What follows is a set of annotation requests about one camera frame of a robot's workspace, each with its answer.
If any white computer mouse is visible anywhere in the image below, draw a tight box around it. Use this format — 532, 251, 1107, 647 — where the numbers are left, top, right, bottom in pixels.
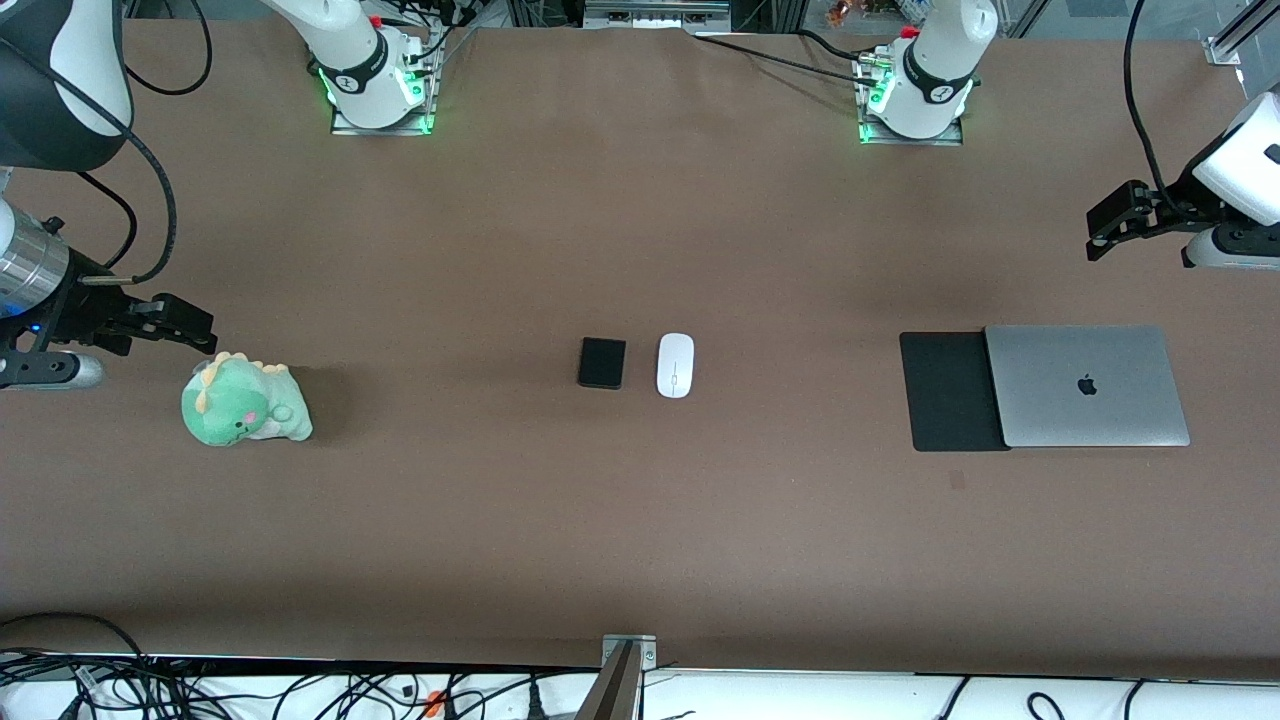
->
655, 332, 696, 400

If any black mouse pad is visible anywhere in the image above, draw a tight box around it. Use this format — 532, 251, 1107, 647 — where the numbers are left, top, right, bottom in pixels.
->
898, 331, 1013, 453

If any black phone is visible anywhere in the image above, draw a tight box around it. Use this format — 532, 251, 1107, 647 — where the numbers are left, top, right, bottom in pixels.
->
576, 336, 629, 392

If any green dinosaur plush toy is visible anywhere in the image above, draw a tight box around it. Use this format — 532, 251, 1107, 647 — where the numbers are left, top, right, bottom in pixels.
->
179, 350, 315, 448

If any silver laptop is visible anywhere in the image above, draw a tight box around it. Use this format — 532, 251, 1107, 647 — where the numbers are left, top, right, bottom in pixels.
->
983, 323, 1193, 449

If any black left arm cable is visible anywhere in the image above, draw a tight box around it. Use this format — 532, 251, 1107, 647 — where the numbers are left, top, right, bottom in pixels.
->
1124, 0, 1179, 217

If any short black right arm cable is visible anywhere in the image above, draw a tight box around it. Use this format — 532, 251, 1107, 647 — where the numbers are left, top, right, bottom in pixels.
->
74, 169, 139, 273

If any aluminium frame profile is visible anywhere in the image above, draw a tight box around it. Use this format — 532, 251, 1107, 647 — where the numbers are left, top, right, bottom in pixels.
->
1203, 0, 1280, 68

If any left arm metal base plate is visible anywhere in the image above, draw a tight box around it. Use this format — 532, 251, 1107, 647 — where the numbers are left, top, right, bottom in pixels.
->
856, 52, 967, 148

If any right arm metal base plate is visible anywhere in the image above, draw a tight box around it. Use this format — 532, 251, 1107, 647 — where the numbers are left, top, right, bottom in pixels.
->
329, 28, 438, 138

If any black looped cable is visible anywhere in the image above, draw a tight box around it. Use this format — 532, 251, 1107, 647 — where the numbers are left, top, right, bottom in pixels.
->
120, 0, 214, 98

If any black cable on table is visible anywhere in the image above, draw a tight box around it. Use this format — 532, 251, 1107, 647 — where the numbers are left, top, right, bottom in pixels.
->
688, 27, 889, 89

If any metal frame rail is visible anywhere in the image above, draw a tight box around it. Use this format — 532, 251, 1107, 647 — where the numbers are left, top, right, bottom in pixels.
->
582, 0, 734, 32

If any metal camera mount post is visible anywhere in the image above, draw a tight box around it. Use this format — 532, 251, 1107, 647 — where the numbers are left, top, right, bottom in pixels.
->
578, 633, 659, 720

